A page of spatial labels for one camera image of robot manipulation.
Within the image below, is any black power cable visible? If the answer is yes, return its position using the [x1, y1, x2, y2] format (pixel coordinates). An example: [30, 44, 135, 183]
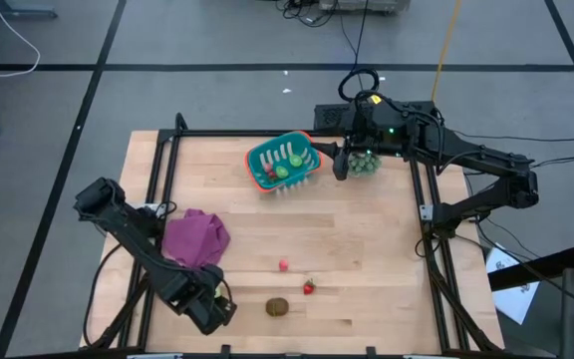
[82, 241, 122, 349]

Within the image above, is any thin black hanging cable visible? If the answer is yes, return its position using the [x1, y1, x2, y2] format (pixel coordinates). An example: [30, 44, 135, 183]
[339, 0, 371, 74]

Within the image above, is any black cable bundle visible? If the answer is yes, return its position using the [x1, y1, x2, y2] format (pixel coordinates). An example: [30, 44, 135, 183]
[274, 0, 341, 29]

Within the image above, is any teal basket orange rim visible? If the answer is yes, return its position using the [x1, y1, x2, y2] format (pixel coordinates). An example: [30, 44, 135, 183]
[244, 130, 323, 194]

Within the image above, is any grey device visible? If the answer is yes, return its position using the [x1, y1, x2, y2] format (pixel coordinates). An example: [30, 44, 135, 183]
[318, 0, 412, 15]

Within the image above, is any purple cloth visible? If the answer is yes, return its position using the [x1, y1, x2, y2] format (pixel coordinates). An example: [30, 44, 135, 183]
[160, 207, 232, 270]

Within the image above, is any brown toy kiwi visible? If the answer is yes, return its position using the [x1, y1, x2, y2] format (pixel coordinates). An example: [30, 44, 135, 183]
[265, 297, 290, 318]

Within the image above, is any white paper sheet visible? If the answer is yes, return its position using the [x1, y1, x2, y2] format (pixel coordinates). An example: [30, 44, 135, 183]
[484, 241, 541, 326]

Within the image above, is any grey furniture base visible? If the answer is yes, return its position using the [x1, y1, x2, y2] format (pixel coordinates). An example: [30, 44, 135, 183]
[0, 0, 59, 24]

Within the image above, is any white cable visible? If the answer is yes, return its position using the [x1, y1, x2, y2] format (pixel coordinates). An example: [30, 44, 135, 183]
[0, 0, 42, 79]

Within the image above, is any artificial succulent in pot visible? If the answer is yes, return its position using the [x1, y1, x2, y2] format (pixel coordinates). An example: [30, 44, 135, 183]
[347, 152, 383, 179]

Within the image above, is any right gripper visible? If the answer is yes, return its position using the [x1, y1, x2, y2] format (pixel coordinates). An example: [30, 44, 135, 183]
[310, 93, 394, 181]

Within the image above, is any coiled black cable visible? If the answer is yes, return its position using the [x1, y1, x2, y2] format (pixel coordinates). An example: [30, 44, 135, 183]
[337, 67, 382, 105]

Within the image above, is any black aluminium table frame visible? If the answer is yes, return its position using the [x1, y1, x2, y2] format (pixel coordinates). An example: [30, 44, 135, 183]
[81, 112, 505, 353]

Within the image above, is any yellow cable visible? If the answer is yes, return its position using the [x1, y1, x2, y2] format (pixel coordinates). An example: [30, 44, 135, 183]
[430, 0, 463, 104]

